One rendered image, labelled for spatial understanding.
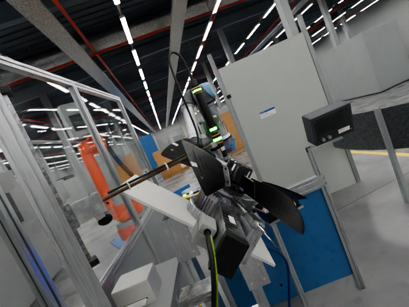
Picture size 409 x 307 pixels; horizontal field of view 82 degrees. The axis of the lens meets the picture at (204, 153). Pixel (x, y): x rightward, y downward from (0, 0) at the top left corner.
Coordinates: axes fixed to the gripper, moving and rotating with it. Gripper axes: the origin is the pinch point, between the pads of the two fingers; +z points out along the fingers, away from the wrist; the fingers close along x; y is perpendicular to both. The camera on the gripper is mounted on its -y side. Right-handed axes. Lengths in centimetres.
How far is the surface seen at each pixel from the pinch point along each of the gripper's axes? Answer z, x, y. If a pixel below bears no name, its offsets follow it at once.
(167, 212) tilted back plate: 22.5, 29.4, 27.4
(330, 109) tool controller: -34, -71, 23
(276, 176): -183, -58, 95
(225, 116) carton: -810, -95, -9
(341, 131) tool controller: -36, -75, 39
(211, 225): 37, 14, 33
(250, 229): 36, 3, 40
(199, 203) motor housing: 12.5, 18.1, 32.2
